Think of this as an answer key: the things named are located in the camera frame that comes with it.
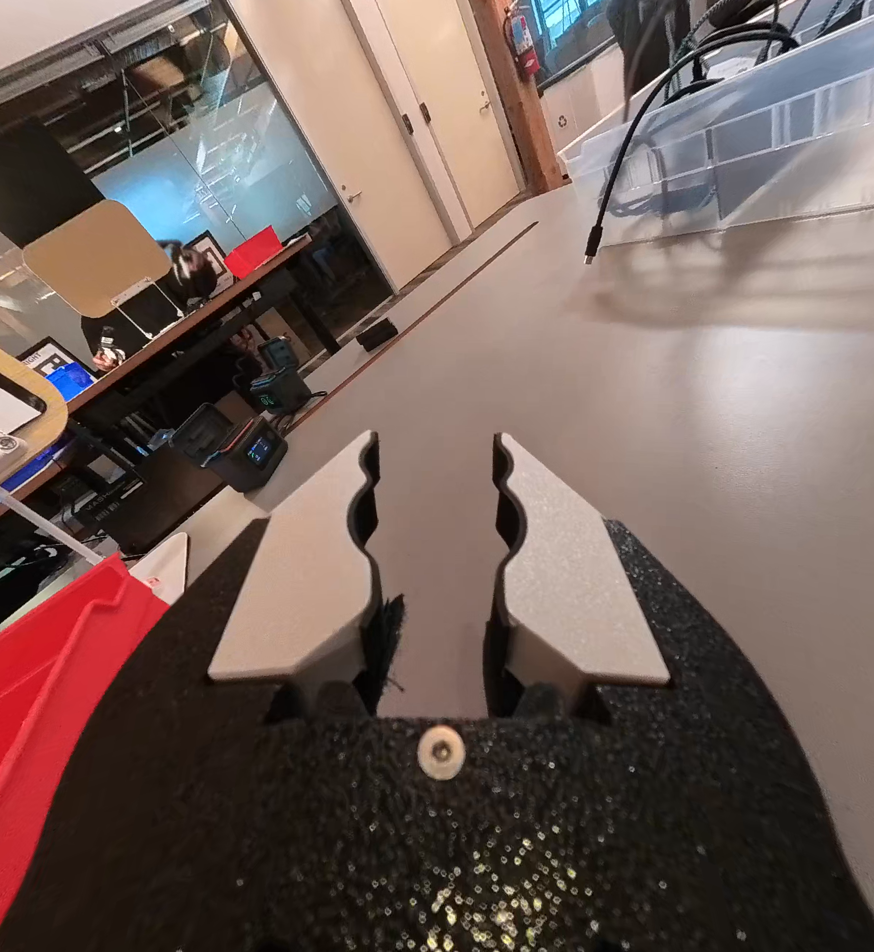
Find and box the clear plastic bin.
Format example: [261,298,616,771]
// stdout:
[555,0,874,251]

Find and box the large red bin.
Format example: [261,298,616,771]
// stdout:
[0,552,172,952]

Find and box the red fire extinguisher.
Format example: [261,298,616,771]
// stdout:
[501,5,542,80]

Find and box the black flat case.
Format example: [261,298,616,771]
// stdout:
[63,475,145,534]

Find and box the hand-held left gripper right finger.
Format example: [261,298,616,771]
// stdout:
[492,431,672,709]

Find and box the small red bin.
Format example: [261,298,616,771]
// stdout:
[223,226,284,278]

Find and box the tan rounded board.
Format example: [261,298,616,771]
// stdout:
[22,198,173,320]

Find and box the white plastic tray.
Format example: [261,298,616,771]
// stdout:
[127,531,189,608]

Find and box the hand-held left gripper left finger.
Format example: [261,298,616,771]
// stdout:
[206,428,382,706]

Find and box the wooden post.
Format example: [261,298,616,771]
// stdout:
[468,0,574,196]

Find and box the blue bin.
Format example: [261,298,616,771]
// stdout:
[44,361,98,403]

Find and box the black screen panel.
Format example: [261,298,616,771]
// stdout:
[0,121,108,251]

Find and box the black power station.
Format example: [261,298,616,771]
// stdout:
[249,335,313,415]
[171,403,290,494]

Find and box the braided cable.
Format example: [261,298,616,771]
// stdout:
[665,0,715,98]

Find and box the black usb cable slim plug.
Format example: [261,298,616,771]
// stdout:
[583,21,803,267]

